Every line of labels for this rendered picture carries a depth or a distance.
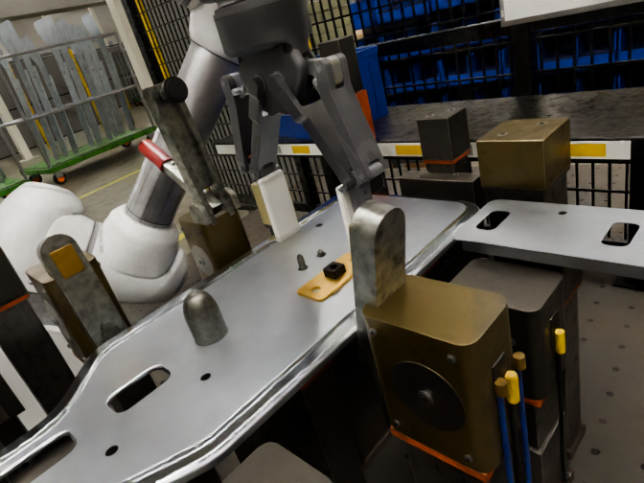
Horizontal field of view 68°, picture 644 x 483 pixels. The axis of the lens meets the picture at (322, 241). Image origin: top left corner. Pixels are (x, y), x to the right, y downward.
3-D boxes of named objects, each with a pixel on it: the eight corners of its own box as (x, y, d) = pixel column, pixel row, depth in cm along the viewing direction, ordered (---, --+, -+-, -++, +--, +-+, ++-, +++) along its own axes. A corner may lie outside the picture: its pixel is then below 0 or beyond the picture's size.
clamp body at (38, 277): (179, 520, 63) (39, 287, 48) (143, 480, 71) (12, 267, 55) (218, 483, 67) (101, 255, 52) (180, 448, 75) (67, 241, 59)
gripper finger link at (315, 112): (296, 70, 41) (304, 60, 40) (370, 176, 41) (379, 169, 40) (264, 82, 39) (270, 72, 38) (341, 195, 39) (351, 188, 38)
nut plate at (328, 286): (321, 303, 45) (318, 292, 45) (295, 294, 48) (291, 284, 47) (375, 259, 50) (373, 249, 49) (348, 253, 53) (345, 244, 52)
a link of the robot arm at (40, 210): (-28, 275, 100) (8, 177, 104) (66, 295, 109) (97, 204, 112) (-39, 278, 86) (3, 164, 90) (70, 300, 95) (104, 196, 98)
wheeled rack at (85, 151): (58, 187, 673) (-10, 57, 598) (28, 188, 733) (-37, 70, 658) (163, 141, 802) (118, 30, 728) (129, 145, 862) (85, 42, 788)
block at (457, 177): (494, 358, 74) (472, 180, 62) (428, 337, 83) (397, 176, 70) (503, 347, 76) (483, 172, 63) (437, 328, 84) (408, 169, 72)
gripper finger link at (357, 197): (353, 159, 40) (381, 160, 38) (365, 213, 42) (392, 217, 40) (341, 166, 39) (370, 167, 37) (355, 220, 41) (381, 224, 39)
